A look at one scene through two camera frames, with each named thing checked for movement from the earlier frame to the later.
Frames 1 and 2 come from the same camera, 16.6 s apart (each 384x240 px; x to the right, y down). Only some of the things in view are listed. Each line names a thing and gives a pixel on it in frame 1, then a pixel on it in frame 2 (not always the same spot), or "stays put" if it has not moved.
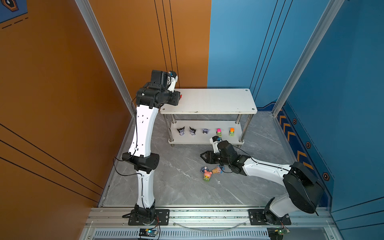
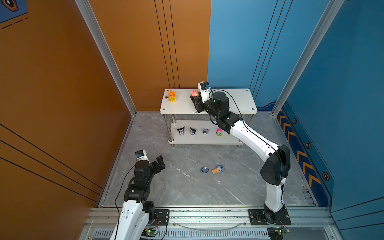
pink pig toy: [207, 175] -> [195, 93]
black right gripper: [209, 155] -> [198, 104]
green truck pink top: [219, 131] stays put
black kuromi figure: [192, 131] stays put
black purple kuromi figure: [181, 131] stays put
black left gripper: [175, 96] -> [157, 169]
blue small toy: [219, 169] stays put
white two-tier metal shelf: [222, 114] stays put
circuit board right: [277, 233] stays put
